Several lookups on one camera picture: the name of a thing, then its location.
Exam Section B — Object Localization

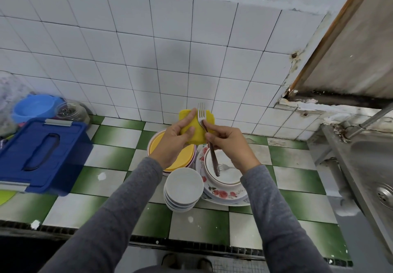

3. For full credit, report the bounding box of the blue plastic box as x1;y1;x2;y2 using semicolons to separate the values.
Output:
0;119;93;196

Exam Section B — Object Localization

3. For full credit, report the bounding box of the person's left hand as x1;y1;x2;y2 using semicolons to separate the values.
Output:
149;109;197;171

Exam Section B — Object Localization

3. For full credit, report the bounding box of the lime green plastic bowl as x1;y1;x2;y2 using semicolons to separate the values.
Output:
0;190;18;207

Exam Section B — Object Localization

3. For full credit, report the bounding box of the stainless steel sink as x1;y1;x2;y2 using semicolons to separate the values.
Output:
322;122;393;261

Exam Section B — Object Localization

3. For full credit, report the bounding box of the metal faucet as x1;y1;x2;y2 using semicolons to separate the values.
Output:
344;103;393;140

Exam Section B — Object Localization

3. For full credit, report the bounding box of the blue plastic bowl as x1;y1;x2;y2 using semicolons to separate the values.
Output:
12;94;64;125

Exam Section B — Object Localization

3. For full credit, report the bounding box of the clear plastic bag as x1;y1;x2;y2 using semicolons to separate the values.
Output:
0;72;32;137

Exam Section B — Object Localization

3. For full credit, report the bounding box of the person's right forearm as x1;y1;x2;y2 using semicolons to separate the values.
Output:
241;164;332;273

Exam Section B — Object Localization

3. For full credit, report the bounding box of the person's right hand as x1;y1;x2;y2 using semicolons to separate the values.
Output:
204;121;262;174

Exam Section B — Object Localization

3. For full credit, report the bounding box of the person's black shoe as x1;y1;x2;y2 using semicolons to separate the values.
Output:
162;253;181;269
196;256;215;271

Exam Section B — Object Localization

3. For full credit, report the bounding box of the glass jar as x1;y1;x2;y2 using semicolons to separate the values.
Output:
54;100;91;127

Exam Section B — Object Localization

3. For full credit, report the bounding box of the stack of small white bowls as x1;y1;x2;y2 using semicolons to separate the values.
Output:
163;167;205;213

